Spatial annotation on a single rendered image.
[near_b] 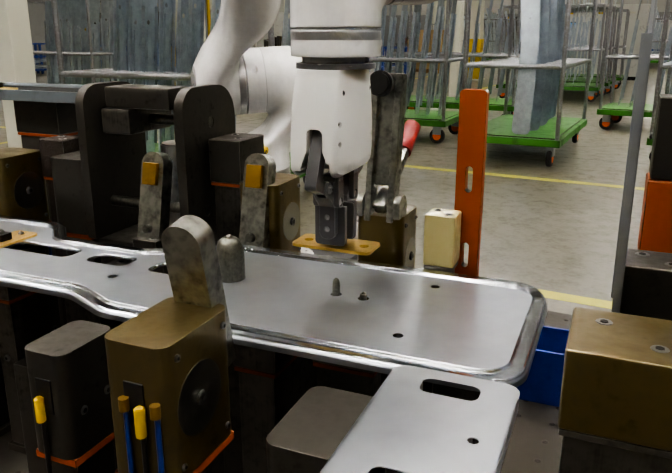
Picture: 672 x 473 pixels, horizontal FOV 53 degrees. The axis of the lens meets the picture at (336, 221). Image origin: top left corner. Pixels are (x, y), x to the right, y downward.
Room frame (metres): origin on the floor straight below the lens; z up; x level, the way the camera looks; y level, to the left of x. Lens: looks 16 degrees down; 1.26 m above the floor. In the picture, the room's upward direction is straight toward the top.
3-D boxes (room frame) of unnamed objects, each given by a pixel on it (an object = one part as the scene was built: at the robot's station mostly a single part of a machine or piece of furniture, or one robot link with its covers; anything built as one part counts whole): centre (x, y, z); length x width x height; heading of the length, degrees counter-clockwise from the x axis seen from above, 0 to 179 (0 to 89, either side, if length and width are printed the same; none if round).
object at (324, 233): (0.63, 0.01, 1.09); 0.03 x 0.03 x 0.07; 67
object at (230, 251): (0.70, 0.12, 1.02); 0.03 x 0.03 x 0.07
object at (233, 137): (0.94, 0.14, 0.91); 0.07 x 0.05 x 0.42; 157
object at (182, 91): (0.98, 0.26, 0.95); 0.18 x 0.13 x 0.49; 67
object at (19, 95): (1.23, 0.51, 1.16); 0.37 x 0.14 x 0.02; 67
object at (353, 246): (0.65, 0.00, 1.06); 0.08 x 0.04 x 0.01; 67
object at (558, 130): (7.41, -2.10, 0.89); 1.90 x 1.00 x 1.77; 153
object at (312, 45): (0.65, 0.00, 1.25); 0.09 x 0.08 x 0.03; 157
